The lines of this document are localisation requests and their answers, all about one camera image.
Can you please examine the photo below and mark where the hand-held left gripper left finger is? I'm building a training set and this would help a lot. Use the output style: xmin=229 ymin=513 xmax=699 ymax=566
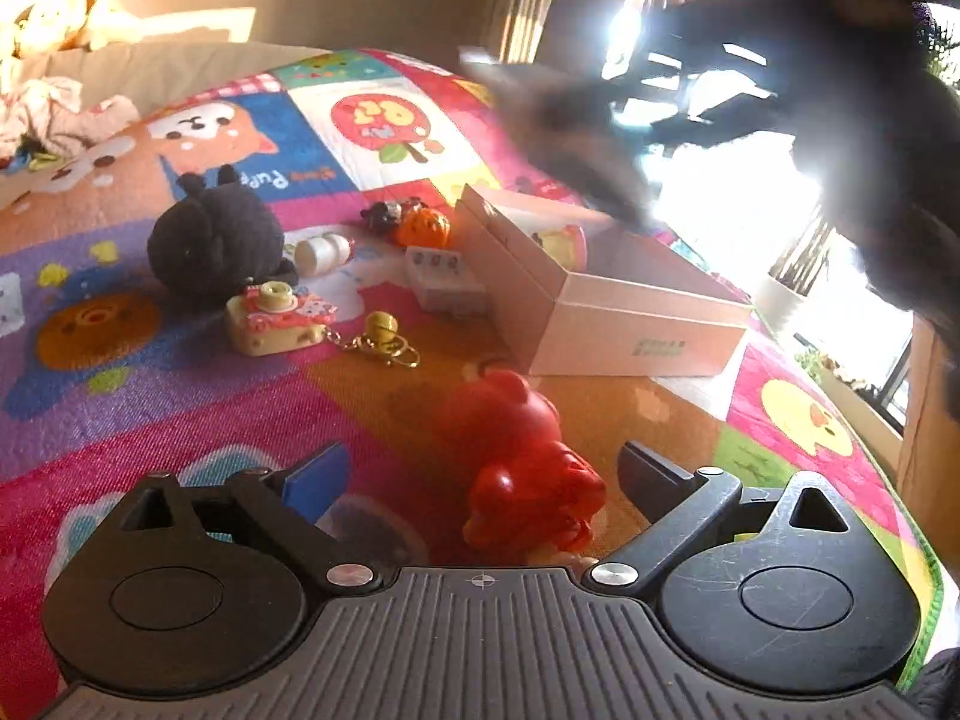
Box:
xmin=118 ymin=441 xmax=380 ymax=592

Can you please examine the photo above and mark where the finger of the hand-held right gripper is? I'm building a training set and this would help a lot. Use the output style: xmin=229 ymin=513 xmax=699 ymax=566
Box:
xmin=459 ymin=47 xmax=659 ymax=235

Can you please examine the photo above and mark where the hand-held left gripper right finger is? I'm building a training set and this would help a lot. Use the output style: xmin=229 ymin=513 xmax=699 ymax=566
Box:
xmin=589 ymin=441 xmax=852 ymax=590

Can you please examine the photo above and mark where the red bear toy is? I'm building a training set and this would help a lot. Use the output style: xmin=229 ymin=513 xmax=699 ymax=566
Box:
xmin=435 ymin=369 xmax=608 ymax=567

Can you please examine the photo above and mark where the pale pink cardboard box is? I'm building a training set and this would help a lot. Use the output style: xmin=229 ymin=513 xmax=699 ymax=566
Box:
xmin=450 ymin=182 xmax=755 ymax=378

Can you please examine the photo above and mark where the orange pumpkin toy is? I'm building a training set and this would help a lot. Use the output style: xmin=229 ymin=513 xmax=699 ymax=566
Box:
xmin=395 ymin=208 xmax=452 ymax=250

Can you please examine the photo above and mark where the black plush toy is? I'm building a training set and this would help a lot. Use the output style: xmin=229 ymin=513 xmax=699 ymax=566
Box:
xmin=145 ymin=165 xmax=301 ymax=301

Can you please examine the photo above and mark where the yellow red toy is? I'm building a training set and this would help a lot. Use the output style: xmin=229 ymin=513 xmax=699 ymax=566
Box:
xmin=531 ymin=223 xmax=587 ymax=272

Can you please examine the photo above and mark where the colourful cartoon printed mat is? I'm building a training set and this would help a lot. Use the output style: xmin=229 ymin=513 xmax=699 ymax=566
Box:
xmin=0 ymin=49 xmax=947 ymax=720

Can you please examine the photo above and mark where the small white grey box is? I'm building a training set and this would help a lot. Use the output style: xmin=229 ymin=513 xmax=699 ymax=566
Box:
xmin=405 ymin=246 xmax=492 ymax=317

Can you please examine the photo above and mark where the small dark figurine toy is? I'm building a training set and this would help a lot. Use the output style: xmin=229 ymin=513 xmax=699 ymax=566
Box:
xmin=361 ymin=199 xmax=425 ymax=235

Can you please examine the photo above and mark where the white plant pot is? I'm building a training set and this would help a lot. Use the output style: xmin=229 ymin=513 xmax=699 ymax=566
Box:
xmin=754 ymin=274 xmax=815 ymax=335

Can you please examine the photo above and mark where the small white bottle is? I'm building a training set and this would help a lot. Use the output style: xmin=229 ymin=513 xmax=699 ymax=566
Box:
xmin=292 ymin=232 xmax=355 ymax=275

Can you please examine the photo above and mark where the beige cushion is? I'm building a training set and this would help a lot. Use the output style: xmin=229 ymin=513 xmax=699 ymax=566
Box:
xmin=30 ymin=41 xmax=331 ymax=125

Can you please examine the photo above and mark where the crumpled light cloth pile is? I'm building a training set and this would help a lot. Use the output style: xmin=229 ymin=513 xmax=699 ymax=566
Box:
xmin=0 ymin=76 xmax=142 ymax=166

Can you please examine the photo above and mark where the yellow bell keychain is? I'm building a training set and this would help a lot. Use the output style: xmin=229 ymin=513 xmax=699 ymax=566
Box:
xmin=326 ymin=311 xmax=422 ymax=370

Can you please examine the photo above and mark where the yellow toy camera keychain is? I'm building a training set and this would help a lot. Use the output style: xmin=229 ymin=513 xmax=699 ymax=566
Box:
xmin=225 ymin=280 xmax=340 ymax=357

